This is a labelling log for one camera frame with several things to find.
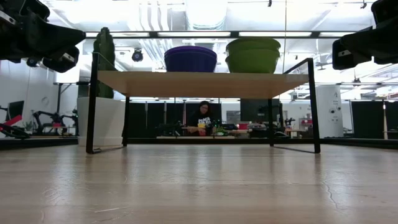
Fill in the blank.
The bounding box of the black metal table frame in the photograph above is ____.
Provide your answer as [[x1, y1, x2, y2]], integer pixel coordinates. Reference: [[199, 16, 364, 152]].
[[0, 136, 398, 151]]

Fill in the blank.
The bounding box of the black overhead crossbar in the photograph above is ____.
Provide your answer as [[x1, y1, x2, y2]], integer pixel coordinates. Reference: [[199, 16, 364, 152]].
[[85, 30, 356, 39]]

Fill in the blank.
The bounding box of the black monitor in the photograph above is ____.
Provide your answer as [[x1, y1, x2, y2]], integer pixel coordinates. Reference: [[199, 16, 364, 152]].
[[6, 100, 25, 123]]

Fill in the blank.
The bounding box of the person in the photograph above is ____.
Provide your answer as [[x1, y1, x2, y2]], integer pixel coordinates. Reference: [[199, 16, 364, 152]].
[[186, 100, 217, 137]]

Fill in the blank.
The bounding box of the white round column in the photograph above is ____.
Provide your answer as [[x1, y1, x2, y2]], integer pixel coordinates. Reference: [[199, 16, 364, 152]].
[[315, 85, 343, 139]]

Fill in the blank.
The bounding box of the blue plastic mini bowl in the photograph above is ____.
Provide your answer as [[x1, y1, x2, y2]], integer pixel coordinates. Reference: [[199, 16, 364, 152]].
[[164, 55, 218, 73], [164, 49, 218, 58], [164, 45, 218, 54]]

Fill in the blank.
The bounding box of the black hanging dome camera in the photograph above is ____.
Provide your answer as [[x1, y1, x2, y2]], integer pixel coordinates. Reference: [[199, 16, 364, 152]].
[[131, 49, 144, 63]]

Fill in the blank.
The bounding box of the green cactus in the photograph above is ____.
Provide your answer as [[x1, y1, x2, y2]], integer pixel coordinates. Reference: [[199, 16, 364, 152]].
[[92, 27, 116, 100]]

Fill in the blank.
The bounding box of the black partition panel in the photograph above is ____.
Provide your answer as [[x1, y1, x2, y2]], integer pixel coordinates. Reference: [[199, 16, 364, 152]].
[[127, 101, 223, 138], [350, 100, 385, 139]]

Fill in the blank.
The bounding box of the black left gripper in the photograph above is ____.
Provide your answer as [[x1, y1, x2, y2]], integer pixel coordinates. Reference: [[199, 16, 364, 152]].
[[0, 0, 87, 74]]

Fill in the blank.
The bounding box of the red black chair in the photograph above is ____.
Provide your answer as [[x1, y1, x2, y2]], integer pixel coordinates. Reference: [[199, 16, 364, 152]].
[[0, 114, 31, 140]]

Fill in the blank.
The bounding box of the white hexagonal plant pot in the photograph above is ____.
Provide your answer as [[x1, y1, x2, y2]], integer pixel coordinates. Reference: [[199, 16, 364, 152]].
[[76, 96, 126, 147]]

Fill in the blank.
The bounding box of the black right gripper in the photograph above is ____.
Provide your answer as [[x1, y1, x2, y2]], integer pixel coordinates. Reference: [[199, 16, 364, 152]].
[[331, 0, 398, 71]]

